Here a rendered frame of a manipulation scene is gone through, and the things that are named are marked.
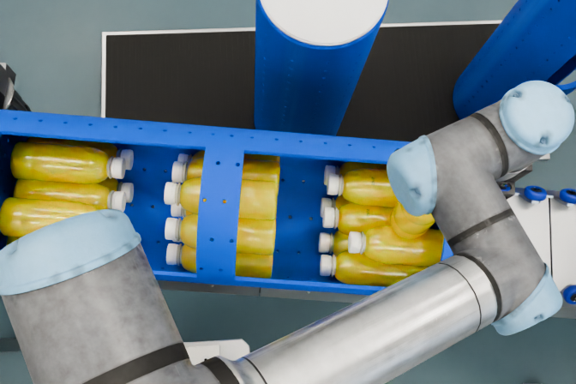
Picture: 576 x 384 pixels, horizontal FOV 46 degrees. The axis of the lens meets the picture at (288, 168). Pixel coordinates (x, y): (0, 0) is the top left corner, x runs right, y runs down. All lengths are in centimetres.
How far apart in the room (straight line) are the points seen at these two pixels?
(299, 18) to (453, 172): 80
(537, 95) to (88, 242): 46
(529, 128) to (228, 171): 55
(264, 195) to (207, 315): 120
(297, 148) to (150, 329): 68
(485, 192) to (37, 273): 43
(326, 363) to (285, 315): 174
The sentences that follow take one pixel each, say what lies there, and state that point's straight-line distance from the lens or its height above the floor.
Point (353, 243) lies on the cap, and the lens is 122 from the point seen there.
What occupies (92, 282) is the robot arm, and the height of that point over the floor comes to 180.
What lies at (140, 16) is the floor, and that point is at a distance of 264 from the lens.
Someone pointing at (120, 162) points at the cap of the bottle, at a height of 112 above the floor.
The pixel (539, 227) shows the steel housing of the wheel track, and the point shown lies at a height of 93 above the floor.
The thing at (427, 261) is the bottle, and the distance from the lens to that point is 124.
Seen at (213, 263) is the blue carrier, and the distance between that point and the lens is 116.
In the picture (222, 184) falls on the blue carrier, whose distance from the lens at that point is 112.
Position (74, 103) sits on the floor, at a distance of 255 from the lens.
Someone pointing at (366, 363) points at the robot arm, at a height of 173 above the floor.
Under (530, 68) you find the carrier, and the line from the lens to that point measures 193.
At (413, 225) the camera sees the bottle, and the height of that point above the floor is 123.
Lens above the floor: 232
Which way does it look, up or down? 75 degrees down
